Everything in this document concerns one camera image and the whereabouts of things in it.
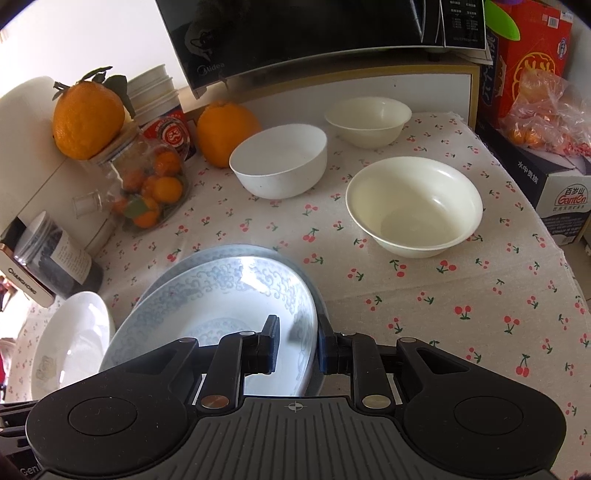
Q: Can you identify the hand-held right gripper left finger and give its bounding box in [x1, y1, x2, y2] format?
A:
[99, 315, 281, 414]

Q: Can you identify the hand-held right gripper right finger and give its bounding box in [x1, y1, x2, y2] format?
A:
[318, 315, 492, 412]

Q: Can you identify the blue patterned plate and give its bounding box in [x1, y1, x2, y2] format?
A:
[99, 256, 319, 398]

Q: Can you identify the grey-blue rimmed plate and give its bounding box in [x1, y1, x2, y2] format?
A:
[173, 244, 327, 398]

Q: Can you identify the white plate with flower print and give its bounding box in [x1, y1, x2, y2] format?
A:
[32, 292, 116, 400]

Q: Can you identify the large cream bowl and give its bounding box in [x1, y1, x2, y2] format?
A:
[345, 156, 484, 259]

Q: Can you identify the white deep bowl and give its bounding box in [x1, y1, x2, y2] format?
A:
[229, 124, 328, 200]

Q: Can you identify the cherry print tablecloth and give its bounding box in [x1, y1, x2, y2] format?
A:
[0, 111, 591, 416]

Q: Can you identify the dark jar with white label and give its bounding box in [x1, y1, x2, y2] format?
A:
[13, 211, 103, 299]

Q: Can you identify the pile of small oranges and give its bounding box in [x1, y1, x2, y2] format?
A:
[112, 147, 185, 230]

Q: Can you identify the bag of small oranges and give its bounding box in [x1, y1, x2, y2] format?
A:
[71, 124, 190, 232]

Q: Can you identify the small cream bowl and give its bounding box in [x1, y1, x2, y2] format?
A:
[324, 96, 413, 149]

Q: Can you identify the white cabinet with wooden trim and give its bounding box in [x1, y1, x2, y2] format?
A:
[182, 61, 481, 132]

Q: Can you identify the stack of white cups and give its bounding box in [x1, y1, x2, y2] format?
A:
[127, 65, 184, 126]

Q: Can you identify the dark and white cardboard box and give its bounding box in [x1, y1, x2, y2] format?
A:
[475, 115, 591, 246]

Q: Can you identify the large orange with leaves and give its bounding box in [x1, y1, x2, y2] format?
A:
[52, 67, 136, 160]

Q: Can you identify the black microwave oven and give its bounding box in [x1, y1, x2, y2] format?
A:
[154, 0, 491, 92]

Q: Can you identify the plastic bag of oranges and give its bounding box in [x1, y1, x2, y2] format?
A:
[501, 69, 591, 160]

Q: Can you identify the white appliance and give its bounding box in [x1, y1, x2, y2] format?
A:
[0, 76, 117, 308]

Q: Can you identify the red cardboard box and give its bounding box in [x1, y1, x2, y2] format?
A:
[484, 0, 573, 121]

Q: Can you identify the green plastic object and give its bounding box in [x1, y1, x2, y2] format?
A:
[488, 0, 523, 41]

